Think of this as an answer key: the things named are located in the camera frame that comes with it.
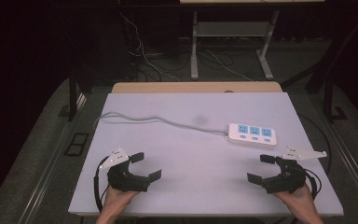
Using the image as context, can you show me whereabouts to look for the white table mat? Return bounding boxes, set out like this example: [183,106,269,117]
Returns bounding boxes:
[67,91,345,217]

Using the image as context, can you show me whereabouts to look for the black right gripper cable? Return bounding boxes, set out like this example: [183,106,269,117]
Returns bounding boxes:
[302,168,323,201]

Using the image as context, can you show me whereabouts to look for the black metal stand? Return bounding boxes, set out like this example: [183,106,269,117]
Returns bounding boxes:
[58,73,79,122]
[322,76,349,123]

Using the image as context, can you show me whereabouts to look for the thin black cable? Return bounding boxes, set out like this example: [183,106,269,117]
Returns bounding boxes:
[297,113,333,175]

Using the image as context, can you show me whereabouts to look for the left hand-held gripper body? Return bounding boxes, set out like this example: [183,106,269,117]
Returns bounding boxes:
[99,146,152,193]

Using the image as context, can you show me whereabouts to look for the person's right hand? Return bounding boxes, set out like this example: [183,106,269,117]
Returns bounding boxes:
[272,183,317,217]

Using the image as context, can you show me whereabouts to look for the white power strip blue sockets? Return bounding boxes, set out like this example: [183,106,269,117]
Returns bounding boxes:
[227,122,278,149]

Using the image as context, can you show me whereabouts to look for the aluminium floor rail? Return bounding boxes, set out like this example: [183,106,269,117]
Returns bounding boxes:
[310,92,358,210]
[18,92,88,224]

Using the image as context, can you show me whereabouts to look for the grey power strip cable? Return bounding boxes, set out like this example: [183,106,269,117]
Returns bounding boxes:
[92,111,231,138]

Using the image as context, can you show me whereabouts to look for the white floor cable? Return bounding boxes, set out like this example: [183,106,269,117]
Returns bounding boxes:
[119,11,181,82]

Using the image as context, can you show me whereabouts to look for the wooden table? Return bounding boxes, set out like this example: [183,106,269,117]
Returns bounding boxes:
[110,81,283,94]

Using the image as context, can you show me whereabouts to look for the person's left hand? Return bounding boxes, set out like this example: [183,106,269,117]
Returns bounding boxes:
[100,186,142,217]

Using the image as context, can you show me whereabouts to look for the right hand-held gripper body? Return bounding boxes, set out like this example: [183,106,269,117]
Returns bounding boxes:
[260,145,328,195]

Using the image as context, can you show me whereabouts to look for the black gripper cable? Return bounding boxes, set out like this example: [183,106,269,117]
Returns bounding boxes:
[302,168,323,201]
[92,156,112,213]

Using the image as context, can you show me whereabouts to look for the white metal desk frame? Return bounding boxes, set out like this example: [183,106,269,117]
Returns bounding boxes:
[190,8,282,81]

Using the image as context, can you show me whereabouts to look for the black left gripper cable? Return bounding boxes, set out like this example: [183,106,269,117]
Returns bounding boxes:
[92,156,112,213]

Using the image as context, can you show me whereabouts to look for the black rectangular floor frame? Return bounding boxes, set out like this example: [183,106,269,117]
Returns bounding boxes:
[63,133,90,157]

